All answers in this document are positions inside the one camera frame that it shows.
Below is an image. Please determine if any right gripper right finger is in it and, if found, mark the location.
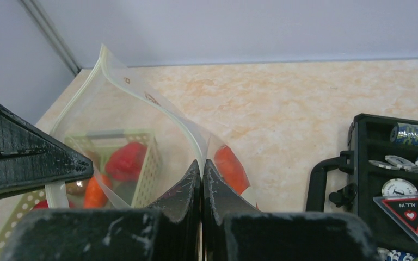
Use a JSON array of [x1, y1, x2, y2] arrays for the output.
[[202, 160, 380, 260]]

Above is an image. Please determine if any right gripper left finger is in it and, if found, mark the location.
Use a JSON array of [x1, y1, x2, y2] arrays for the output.
[[0, 161, 201, 260]]

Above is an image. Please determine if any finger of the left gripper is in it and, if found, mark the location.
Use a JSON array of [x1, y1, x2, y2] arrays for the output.
[[0, 104, 94, 199]]

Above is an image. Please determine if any orange carrot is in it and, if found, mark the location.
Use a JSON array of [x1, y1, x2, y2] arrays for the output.
[[83, 177, 108, 208], [214, 145, 250, 195]]

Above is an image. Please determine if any brown potato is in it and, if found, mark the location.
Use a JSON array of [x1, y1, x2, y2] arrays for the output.
[[65, 179, 89, 196]]

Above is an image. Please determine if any green perforated plastic basket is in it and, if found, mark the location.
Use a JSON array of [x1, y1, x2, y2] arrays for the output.
[[0, 129, 161, 253]]

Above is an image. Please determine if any red bell pepper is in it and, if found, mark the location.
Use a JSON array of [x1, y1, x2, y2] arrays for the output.
[[104, 142, 147, 182]]

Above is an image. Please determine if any clear polka dot zip bag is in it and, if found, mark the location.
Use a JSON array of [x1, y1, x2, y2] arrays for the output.
[[46, 46, 256, 209]]

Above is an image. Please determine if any red apple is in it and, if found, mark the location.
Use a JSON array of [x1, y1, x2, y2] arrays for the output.
[[32, 200, 75, 210]]

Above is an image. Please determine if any black case with poker chips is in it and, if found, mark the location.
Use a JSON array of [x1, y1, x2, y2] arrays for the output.
[[305, 114, 418, 254]]

